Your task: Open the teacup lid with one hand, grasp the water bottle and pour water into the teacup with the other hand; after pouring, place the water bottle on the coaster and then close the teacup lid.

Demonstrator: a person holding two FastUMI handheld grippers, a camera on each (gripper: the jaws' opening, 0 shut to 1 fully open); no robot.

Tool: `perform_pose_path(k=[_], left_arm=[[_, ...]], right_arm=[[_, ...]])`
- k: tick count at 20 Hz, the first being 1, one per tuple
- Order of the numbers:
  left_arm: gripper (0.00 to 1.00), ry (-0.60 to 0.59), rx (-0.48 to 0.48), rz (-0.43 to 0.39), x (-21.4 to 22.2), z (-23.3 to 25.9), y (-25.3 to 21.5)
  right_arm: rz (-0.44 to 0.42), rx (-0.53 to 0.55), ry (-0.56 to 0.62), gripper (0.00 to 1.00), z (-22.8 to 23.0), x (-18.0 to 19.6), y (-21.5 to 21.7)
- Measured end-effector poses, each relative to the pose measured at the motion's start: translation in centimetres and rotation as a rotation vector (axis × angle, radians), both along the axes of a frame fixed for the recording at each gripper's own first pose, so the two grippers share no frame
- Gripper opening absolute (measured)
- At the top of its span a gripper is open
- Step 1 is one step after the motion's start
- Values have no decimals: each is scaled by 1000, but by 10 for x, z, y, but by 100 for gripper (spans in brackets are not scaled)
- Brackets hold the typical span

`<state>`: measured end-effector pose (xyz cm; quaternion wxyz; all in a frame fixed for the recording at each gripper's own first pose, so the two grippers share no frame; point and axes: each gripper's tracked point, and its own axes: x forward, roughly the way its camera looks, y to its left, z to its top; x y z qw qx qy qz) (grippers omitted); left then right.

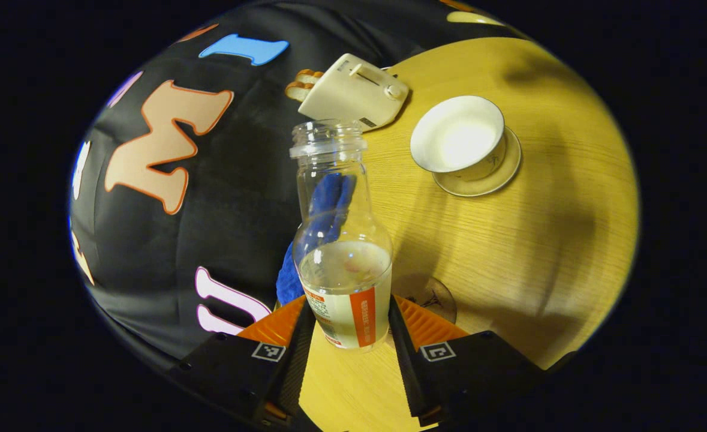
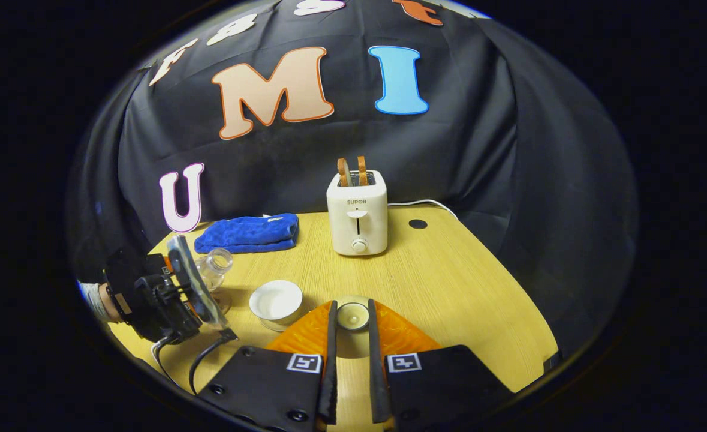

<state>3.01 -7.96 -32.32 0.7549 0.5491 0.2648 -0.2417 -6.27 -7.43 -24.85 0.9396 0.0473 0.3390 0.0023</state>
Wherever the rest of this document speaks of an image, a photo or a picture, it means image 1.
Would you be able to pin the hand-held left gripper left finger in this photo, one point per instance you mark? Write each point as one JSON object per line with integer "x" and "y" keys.
{"x": 298, "y": 366}

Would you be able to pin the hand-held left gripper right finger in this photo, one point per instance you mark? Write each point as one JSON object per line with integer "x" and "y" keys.
{"x": 404, "y": 360}

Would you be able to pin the round glass coaster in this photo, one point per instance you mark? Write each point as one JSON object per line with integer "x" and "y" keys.
{"x": 437, "y": 300}

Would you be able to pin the clear plastic water bottle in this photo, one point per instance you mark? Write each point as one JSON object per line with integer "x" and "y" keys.
{"x": 344, "y": 282}

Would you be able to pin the white teacup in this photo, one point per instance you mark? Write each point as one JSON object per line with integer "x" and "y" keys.
{"x": 455, "y": 138}

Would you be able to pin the white teacup saucer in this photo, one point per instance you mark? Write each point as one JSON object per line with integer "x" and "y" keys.
{"x": 506, "y": 171}

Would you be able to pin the blue folded towel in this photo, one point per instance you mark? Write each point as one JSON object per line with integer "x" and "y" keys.
{"x": 287, "y": 282}

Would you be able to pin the black backdrop cloth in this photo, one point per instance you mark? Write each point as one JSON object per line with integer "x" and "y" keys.
{"x": 239, "y": 198}

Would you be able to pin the cream white toaster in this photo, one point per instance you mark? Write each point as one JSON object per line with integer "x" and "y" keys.
{"x": 353, "y": 96}

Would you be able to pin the toasted bread slice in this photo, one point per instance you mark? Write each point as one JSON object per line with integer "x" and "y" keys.
{"x": 310, "y": 76}
{"x": 298, "y": 91}

